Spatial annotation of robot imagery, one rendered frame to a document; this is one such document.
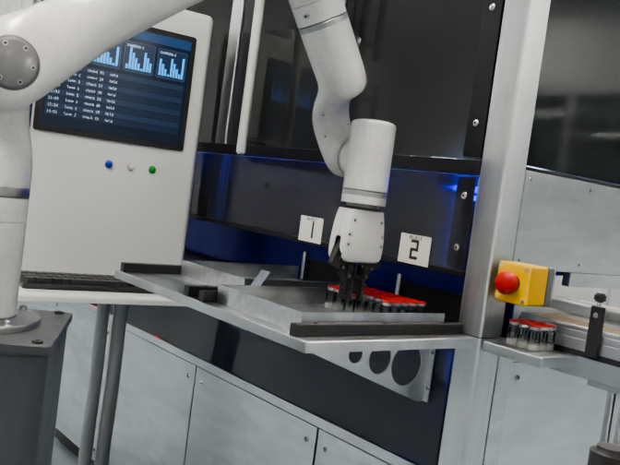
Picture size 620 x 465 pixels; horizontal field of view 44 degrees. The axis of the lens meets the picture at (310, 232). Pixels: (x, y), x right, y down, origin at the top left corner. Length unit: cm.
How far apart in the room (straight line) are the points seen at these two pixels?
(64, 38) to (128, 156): 98
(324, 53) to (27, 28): 51
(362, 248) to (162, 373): 113
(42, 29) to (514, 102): 82
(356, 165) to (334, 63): 19
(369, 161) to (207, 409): 103
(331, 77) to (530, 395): 75
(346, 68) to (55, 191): 94
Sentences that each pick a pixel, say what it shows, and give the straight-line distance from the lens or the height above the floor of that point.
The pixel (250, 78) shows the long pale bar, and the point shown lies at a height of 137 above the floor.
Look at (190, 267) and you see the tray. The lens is 177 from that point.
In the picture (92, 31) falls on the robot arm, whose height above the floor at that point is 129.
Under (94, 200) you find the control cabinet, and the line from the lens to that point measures 208.
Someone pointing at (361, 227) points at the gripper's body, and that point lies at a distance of 143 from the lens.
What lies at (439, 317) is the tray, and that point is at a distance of 148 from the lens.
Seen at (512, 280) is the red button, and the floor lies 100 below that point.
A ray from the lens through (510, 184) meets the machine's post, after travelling 148.
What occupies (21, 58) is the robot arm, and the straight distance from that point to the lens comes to 111.
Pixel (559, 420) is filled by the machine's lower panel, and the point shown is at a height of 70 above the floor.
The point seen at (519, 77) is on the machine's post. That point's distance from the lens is 149.
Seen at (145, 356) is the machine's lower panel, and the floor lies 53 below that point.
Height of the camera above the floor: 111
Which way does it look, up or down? 3 degrees down
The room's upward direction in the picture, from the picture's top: 8 degrees clockwise
